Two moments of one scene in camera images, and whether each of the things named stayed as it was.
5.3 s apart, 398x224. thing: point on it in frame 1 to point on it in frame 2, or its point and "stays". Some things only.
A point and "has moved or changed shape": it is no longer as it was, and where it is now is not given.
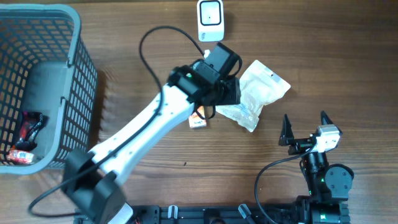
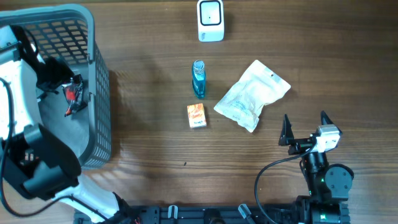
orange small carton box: x=195 y=121 stays
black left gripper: x=234 y=92 to x=61 y=74
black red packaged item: x=32 y=122 has moved or changed shape
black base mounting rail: x=166 y=214 stays
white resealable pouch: x=259 y=86 stays
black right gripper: x=287 y=138 stays
